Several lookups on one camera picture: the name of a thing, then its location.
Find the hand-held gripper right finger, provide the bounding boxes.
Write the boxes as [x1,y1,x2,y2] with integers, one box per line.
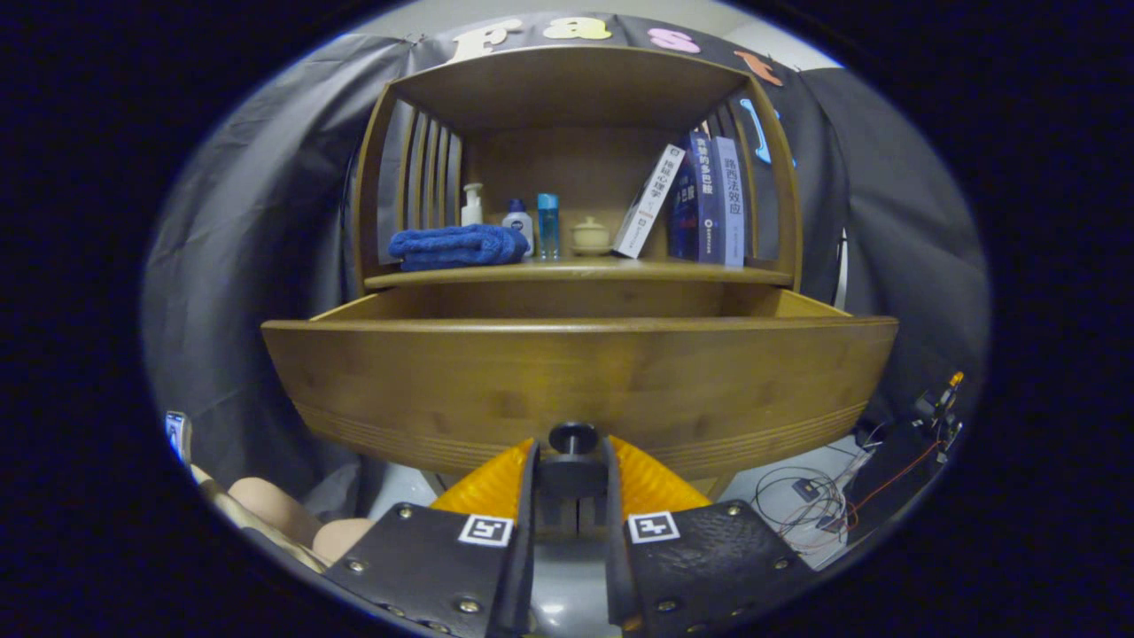
[603,434,819,638]

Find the blue folded towel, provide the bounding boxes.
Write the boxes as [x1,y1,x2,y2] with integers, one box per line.
[388,223,531,272]

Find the wooden countertop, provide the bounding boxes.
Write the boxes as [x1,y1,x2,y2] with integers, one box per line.
[363,255,794,289]

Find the clear blue bottle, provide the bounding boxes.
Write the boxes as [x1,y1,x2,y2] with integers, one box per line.
[537,193,561,261]

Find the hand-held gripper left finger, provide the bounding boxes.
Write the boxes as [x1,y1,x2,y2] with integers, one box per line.
[322,437,540,638]

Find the white book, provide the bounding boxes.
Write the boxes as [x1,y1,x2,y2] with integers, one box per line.
[612,144,686,260]

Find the black orange-tipped device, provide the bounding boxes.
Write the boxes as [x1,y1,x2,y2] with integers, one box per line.
[913,370,967,462]

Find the black drawer knob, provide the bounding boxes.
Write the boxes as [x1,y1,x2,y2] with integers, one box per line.
[536,420,612,502]

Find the white bottle with blue cap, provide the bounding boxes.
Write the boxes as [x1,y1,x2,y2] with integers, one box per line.
[501,198,535,258]

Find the smartphone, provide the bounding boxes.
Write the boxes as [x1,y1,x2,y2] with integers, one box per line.
[164,410,191,466]

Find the dark blue book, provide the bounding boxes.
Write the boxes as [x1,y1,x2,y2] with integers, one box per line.
[667,131,720,264]

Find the wooden cabinet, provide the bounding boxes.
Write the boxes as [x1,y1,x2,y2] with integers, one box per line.
[350,44,803,497]

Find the pale lilac book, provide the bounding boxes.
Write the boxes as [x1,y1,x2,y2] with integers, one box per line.
[713,136,747,268]

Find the thin floor cables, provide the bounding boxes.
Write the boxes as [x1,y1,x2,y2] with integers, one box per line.
[753,441,942,556]

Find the beige lidded teacup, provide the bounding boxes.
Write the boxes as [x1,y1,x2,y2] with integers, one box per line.
[570,217,612,258]

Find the wooden drawer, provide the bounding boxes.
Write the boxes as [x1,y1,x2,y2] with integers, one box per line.
[261,282,900,479]

